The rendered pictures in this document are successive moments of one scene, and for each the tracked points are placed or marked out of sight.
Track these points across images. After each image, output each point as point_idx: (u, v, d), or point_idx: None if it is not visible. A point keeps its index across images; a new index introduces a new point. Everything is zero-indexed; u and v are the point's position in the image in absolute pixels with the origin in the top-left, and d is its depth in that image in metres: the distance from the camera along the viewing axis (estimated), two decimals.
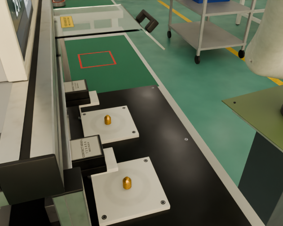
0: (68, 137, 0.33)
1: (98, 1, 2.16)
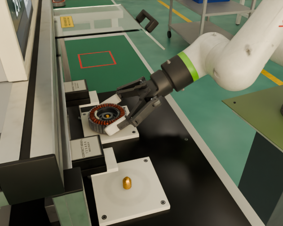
0: (68, 137, 0.33)
1: (98, 1, 2.16)
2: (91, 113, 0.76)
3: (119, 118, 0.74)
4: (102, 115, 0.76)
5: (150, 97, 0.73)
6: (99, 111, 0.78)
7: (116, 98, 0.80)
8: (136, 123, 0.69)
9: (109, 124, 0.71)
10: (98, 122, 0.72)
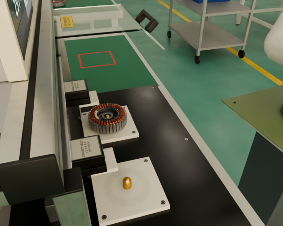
0: (68, 137, 0.33)
1: (98, 1, 2.16)
2: (91, 113, 0.76)
3: (119, 118, 0.74)
4: (102, 115, 0.76)
5: None
6: (99, 111, 0.78)
7: None
8: None
9: None
10: (98, 122, 0.72)
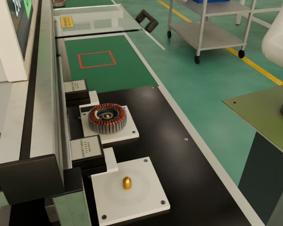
0: (68, 137, 0.33)
1: (98, 1, 2.16)
2: (91, 113, 0.76)
3: (119, 118, 0.74)
4: (102, 115, 0.76)
5: None
6: (99, 111, 0.78)
7: None
8: None
9: None
10: (98, 122, 0.72)
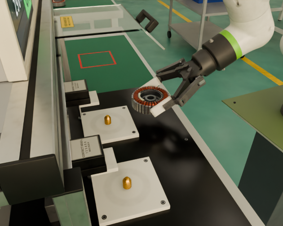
0: (68, 137, 0.33)
1: (98, 1, 2.16)
2: (134, 95, 0.77)
3: (163, 99, 0.74)
4: (145, 97, 0.77)
5: (193, 77, 0.74)
6: (142, 94, 0.79)
7: (156, 81, 0.81)
8: (182, 103, 0.70)
9: (155, 105, 0.72)
10: (144, 103, 0.73)
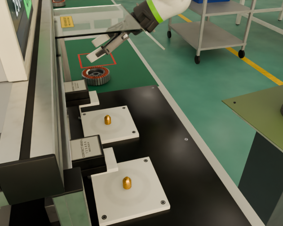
0: (68, 137, 0.33)
1: (98, 1, 2.16)
2: (85, 70, 1.05)
3: (101, 76, 1.01)
4: (92, 73, 1.05)
5: None
6: (92, 71, 1.07)
7: (105, 36, 1.02)
8: (108, 52, 0.89)
9: (90, 53, 0.92)
10: (86, 76, 1.01)
